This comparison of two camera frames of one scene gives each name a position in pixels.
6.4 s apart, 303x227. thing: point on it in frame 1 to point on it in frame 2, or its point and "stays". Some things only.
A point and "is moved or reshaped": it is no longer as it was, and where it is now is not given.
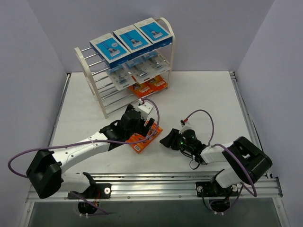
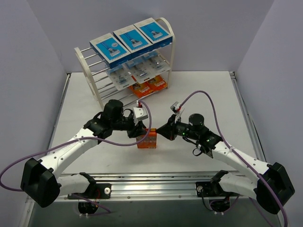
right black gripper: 176,137 to 172,129
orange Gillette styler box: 139,143 is moved or reshaped
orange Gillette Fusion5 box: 141,89 stays
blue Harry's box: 135,42 stays
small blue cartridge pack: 121,77 stays
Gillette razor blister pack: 141,69 stays
